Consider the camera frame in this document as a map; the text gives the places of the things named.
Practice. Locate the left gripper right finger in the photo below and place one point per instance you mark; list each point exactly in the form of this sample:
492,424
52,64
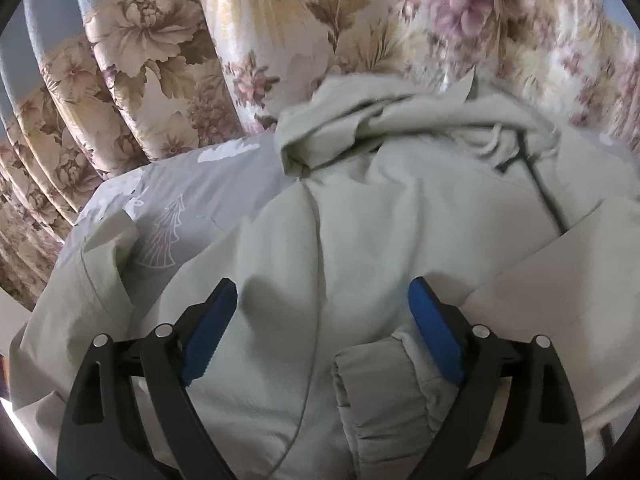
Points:
514,415

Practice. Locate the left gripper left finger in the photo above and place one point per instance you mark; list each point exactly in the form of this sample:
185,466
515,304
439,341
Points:
129,415

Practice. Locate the beige hooded jacket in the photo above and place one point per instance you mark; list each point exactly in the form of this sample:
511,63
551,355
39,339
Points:
528,225

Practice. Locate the grey animal print bedsheet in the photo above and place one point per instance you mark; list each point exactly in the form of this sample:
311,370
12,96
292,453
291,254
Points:
180,206

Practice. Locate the blue floral curtain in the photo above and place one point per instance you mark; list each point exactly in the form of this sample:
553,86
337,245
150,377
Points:
91,89

